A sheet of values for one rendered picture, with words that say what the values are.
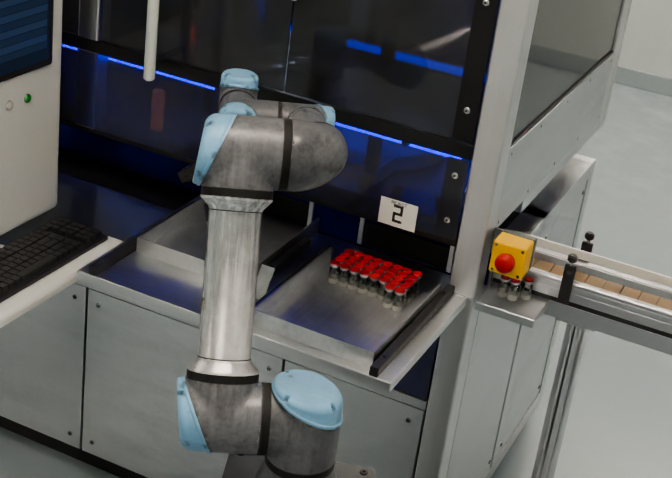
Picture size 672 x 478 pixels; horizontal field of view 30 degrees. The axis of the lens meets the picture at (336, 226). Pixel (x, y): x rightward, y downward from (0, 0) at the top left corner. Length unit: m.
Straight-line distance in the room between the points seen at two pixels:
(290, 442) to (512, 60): 0.89
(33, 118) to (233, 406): 1.09
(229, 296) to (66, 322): 1.31
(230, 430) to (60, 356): 1.36
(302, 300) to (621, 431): 1.69
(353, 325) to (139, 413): 0.91
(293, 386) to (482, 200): 0.72
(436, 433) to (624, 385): 1.50
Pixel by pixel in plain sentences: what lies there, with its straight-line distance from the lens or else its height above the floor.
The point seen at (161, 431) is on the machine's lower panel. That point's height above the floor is 0.25.
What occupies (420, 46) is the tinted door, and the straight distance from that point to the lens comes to 2.52.
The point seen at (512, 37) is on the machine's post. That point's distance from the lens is 2.44.
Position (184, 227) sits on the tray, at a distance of 2.78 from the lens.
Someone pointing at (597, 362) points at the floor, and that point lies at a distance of 4.33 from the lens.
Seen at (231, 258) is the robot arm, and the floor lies 1.20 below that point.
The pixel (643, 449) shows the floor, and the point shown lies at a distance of 3.94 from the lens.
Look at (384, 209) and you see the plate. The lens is 2.64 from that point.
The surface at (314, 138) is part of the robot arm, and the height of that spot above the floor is 1.38.
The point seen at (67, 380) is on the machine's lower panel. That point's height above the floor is 0.29.
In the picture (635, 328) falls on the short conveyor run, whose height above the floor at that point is 0.88.
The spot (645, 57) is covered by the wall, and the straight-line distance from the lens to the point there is 7.21.
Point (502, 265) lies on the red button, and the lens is 2.55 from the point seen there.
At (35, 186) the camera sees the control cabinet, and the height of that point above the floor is 0.89.
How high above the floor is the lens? 2.11
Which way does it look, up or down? 25 degrees down
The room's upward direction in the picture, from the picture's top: 8 degrees clockwise
